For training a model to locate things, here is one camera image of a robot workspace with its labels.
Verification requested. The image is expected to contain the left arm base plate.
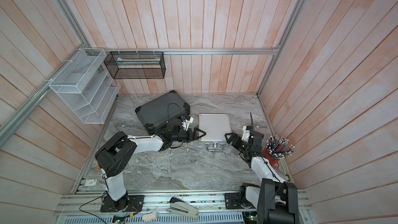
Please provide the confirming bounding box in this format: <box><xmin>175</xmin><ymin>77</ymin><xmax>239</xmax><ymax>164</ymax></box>
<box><xmin>100</xmin><ymin>194</ymin><xmax>145</xmax><ymax>213</ymax></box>

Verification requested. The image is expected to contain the pink eraser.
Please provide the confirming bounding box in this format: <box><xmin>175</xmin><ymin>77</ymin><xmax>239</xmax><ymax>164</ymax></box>
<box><xmin>142</xmin><ymin>212</ymin><xmax>158</xmax><ymax>222</ymax></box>

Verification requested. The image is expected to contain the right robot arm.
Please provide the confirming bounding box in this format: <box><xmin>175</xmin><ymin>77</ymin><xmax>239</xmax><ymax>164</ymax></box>
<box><xmin>224</xmin><ymin>130</ymin><xmax>300</xmax><ymax>224</ymax></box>

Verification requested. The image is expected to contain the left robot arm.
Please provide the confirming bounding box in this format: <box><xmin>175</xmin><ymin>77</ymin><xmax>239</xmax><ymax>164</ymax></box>
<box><xmin>95</xmin><ymin>117</ymin><xmax>206</xmax><ymax>203</ymax></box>

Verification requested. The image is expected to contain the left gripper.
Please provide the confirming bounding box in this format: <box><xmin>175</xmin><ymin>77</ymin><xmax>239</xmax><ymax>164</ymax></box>
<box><xmin>172</xmin><ymin>128</ymin><xmax>207</xmax><ymax>143</ymax></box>

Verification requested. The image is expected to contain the black mesh basket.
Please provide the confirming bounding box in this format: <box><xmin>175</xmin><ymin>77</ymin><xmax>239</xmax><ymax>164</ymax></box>
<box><xmin>104</xmin><ymin>51</ymin><xmax>166</xmax><ymax>79</ymax></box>

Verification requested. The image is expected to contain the silver aluminium poker case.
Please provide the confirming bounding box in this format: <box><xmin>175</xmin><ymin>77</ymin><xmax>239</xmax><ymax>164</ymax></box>
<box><xmin>199</xmin><ymin>114</ymin><xmax>232</xmax><ymax>152</ymax></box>

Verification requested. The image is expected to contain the grey stapler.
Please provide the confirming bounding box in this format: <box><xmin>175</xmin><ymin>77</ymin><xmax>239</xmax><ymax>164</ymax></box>
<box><xmin>166</xmin><ymin>197</ymin><xmax>199</xmax><ymax>219</ymax></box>

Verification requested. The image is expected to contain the white label card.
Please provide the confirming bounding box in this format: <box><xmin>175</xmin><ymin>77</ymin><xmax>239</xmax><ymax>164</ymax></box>
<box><xmin>84</xmin><ymin>179</ymin><xmax>97</xmax><ymax>187</ymax></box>

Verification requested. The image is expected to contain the dark grey poker case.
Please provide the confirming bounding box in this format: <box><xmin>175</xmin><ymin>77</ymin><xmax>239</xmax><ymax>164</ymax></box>
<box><xmin>135</xmin><ymin>90</ymin><xmax>190</xmax><ymax>135</ymax></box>

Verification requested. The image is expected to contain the white wire mesh shelf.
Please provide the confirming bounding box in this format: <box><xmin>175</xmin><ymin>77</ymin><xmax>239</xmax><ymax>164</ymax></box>
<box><xmin>49</xmin><ymin>48</ymin><xmax>120</xmax><ymax>124</ymax></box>

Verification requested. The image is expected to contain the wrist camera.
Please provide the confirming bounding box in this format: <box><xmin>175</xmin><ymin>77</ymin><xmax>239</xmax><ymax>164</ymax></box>
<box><xmin>241</xmin><ymin>125</ymin><xmax>253</xmax><ymax>142</ymax></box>
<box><xmin>181</xmin><ymin>116</ymin><xmax>194</xmax><ymax>131</ymax></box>

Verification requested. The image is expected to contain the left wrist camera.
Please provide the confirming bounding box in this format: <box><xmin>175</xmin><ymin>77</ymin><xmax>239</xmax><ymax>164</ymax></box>
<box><xmin>181</xmin><ymin>116</ymin><xmax>194</xmax><ymax>131</ymax></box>

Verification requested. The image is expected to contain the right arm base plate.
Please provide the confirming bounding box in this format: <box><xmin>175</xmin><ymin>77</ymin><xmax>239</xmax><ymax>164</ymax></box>
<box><xmin>224</xmin><ymin>192</ymin><xmax>259</xmax><ymax>209</ymax></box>

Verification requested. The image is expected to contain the bundle of pencils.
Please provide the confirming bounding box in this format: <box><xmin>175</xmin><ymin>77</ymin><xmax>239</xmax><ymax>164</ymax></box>
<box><xmin>265</xmin><ymin>135</ymin><xmax>294</xmax><ymax>160</ymax></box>

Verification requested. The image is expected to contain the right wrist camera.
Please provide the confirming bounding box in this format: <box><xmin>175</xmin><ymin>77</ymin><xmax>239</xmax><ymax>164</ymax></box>
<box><xmin>241</xmin><ymin>125</ymin><xmax>253</xmax><ymax>142</ymax></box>

